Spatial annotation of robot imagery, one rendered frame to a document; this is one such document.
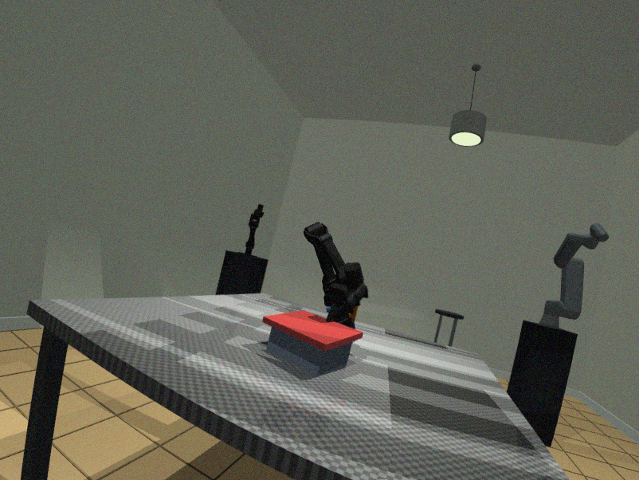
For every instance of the red lid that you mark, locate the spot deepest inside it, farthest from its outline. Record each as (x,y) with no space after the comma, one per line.
(313,329)

